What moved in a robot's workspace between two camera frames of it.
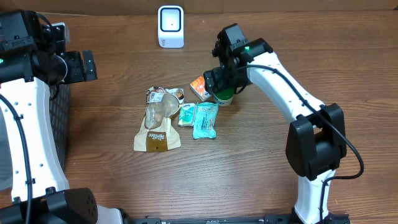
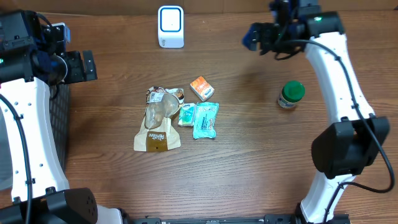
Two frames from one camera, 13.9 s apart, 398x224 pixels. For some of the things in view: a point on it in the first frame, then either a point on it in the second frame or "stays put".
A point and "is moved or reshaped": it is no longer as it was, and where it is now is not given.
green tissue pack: x=187 y=114 stays put
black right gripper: x=219 y=74 → x=268 y=32
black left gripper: x=79 y=73 stays put
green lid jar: x=224 y=97 is moved or reshaped
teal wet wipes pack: x=205 y=120 stays put
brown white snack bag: x=157 y=132 stays put
